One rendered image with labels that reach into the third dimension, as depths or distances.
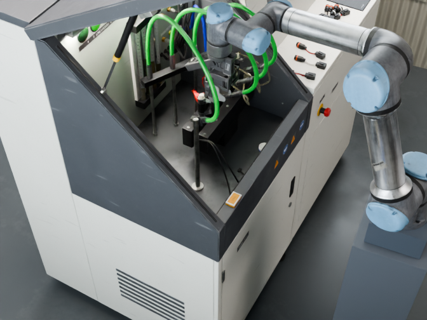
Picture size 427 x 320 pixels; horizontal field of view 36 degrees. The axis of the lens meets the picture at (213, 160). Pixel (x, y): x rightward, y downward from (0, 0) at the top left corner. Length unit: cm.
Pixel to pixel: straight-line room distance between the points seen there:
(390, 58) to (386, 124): 17
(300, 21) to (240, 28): 17
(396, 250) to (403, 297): 21
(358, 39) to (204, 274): 92
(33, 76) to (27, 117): 21
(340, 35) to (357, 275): 85
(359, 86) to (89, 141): 83
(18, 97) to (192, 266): 78
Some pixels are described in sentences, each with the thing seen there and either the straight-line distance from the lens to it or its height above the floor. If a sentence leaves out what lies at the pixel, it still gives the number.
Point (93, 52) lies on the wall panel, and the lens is 206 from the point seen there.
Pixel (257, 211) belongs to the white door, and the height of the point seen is 75.
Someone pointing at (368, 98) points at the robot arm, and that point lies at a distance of 167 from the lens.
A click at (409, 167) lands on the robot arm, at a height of 113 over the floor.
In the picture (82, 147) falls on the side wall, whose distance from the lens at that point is 208.
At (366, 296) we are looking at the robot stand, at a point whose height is 55.
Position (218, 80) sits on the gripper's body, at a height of 122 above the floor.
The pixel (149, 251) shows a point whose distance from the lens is 230.
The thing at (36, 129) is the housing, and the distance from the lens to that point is 219.
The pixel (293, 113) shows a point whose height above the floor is 95.
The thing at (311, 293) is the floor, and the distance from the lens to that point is 300.
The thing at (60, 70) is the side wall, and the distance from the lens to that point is 189.
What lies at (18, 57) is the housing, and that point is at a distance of 199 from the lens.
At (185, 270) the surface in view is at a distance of 226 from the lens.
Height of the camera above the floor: 254
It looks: 47 degrees down
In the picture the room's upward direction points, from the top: straight up
